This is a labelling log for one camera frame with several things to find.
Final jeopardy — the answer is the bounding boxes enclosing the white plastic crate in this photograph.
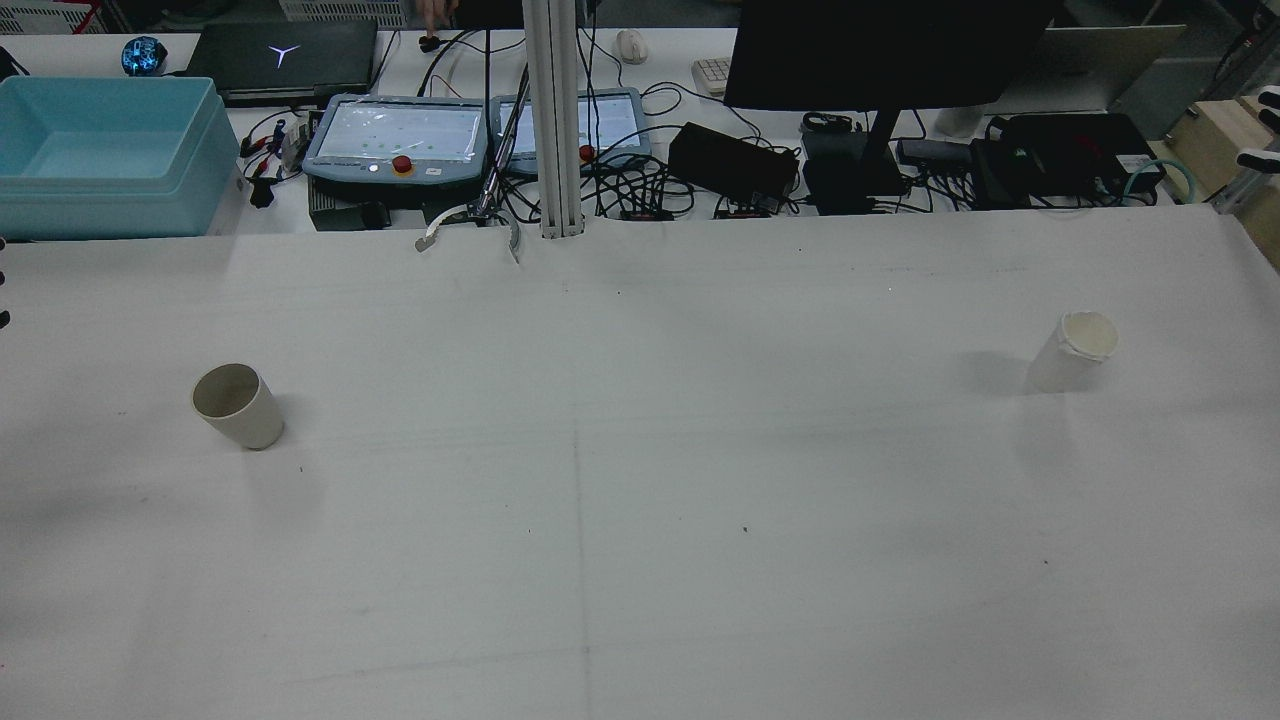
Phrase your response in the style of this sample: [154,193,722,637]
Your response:
[280,0,411,26]

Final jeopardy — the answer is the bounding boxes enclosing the aluminium frame rail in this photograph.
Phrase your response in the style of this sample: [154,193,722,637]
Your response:
[1210,150,1280,216]

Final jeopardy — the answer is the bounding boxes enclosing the grey usb hub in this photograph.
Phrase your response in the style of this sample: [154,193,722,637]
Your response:
[897,138,973,169]

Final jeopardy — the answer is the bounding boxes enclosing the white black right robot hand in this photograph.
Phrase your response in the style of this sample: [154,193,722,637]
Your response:
[1237,86,1280,173]

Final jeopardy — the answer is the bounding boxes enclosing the teal cable loop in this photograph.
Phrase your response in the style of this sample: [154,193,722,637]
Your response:
[1125,158,1198,204]

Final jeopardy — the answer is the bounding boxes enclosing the grey teach pendant red button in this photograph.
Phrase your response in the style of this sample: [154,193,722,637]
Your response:
[490,88,653,178]
[302,95,491,188]

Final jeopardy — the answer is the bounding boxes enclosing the beige paper cup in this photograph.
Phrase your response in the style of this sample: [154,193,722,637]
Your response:
[191,363,286,451]

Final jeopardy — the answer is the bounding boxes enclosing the black laptop with white logo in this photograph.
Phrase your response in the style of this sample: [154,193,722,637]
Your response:
[186,20,379,107]

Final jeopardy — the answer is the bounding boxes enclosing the white paper cup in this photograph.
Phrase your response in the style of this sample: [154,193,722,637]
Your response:
[1026,311,1120,395]

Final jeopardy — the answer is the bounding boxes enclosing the aluminium profile post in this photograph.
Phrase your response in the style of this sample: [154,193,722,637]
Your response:
[521,0,585,239]

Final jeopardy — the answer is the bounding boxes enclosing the light blue plastic bin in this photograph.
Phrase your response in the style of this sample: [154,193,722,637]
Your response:
[0,76,241,241]

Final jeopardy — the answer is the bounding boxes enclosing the white table cover sheet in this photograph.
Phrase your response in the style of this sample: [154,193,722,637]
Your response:
[0,205,1280,720]

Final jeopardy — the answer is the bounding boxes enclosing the black power adapter brick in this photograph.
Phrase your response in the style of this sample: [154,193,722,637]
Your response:
[667,122,799,204]

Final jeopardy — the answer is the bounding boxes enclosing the brown cardboard box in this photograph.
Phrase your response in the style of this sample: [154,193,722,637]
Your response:
[1165,95,1280,271]

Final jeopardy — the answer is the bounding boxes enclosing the black flat electronics box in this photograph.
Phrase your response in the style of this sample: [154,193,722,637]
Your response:
[975,112,1166,209]

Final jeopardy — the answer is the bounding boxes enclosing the silver laptop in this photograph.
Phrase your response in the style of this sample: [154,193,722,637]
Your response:
[985,25,1188,114]

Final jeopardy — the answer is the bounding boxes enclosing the black monitor with stand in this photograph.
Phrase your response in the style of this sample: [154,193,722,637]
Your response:
[723,0,1061,214]

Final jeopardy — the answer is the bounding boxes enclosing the red black clip leads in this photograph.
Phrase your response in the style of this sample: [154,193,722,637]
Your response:
[240,118,301,186]

